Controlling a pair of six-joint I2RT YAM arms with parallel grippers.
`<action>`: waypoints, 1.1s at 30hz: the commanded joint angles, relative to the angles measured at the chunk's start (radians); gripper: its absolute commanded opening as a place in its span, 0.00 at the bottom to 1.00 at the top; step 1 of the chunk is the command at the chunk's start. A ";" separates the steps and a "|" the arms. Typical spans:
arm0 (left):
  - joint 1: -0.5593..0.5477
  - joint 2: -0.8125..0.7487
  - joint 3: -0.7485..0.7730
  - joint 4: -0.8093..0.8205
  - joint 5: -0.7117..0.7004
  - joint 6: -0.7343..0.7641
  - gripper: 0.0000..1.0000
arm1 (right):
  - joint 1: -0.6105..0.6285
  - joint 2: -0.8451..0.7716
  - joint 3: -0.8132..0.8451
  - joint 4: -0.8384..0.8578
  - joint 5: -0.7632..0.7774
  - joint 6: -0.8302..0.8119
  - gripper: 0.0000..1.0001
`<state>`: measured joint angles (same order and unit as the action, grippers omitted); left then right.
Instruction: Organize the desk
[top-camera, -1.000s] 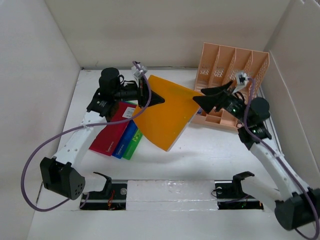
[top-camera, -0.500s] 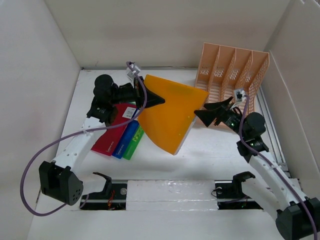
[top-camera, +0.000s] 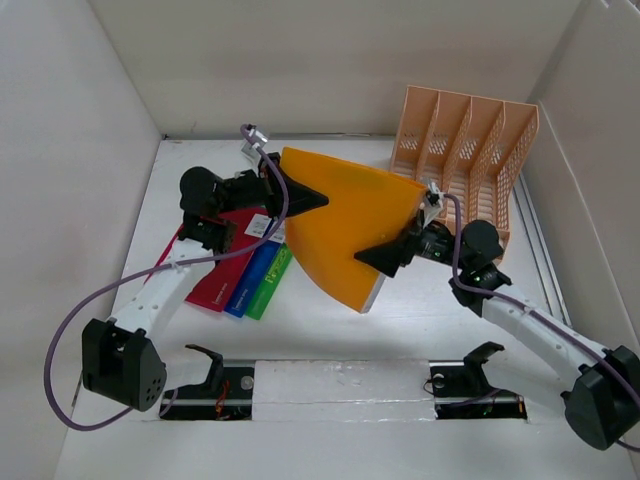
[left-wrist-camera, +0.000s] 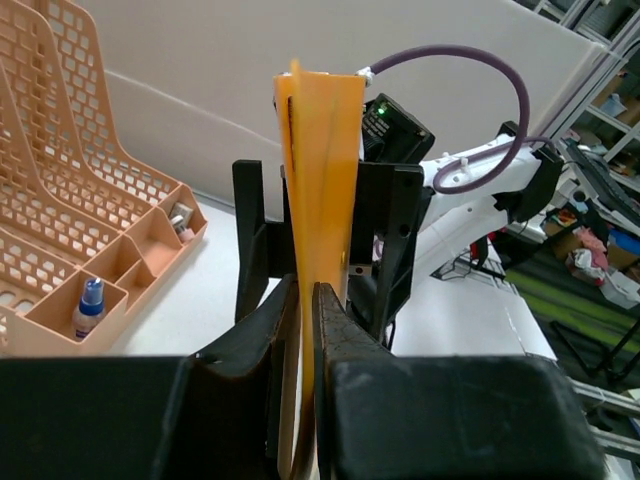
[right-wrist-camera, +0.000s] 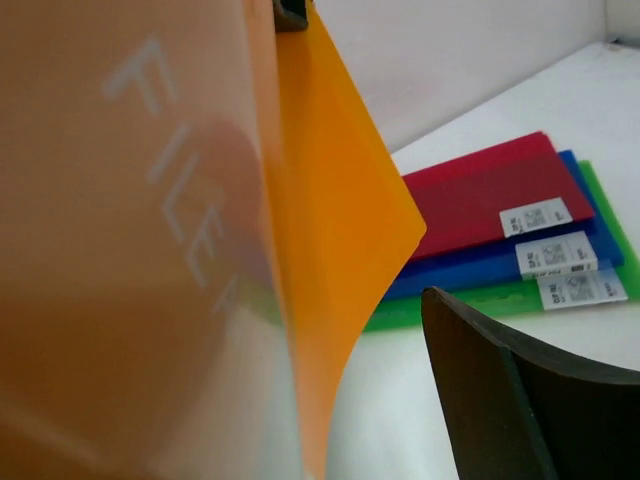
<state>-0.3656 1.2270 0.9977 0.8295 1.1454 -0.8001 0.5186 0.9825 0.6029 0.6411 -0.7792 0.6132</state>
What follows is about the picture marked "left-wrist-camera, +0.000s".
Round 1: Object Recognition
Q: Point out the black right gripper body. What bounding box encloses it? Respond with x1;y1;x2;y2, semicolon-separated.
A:
357;92;435;266

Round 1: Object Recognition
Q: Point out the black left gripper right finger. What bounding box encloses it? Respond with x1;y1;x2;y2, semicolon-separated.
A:
312;283;606;479

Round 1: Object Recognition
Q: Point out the peach plastic file organizer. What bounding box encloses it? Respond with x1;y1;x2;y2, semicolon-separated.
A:
1;1;207;357

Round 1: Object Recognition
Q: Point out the pink white stapler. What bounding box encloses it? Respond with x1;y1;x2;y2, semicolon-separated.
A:
169;202;195;243

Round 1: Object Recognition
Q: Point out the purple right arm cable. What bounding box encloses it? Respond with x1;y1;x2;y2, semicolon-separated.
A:
367;44;559;194

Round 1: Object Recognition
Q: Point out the blue cap glue bottle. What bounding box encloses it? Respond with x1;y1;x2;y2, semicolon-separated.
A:
72;277;106;341

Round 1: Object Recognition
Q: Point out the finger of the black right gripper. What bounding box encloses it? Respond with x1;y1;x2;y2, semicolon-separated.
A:
232;160;297;325
348;166;424;346

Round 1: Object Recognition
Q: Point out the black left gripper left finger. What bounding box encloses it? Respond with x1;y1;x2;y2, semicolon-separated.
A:
1;275;297;479

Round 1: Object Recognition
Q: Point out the orange folder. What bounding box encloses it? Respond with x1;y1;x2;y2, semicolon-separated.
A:
274;60;365;479

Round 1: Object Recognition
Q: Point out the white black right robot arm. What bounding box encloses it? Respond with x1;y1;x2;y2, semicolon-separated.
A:
347;95;562;341

